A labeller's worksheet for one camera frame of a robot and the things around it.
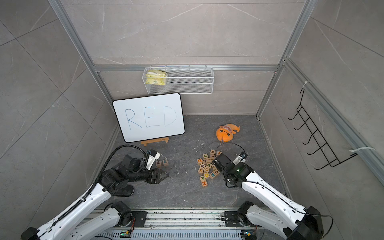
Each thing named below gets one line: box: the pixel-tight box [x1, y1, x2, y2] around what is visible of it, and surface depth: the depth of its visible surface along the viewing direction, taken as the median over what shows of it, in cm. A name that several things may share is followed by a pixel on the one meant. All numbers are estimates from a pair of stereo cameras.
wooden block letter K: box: [197, 167, 204, 176], surface depth 90 cm
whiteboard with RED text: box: [112, 92, 185, 143], surface depth 95 cm
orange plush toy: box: [216, 123, 241, 145], surface depth 101 cm
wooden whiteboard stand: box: [140, 137, 169, 147], surface depth 101 cm
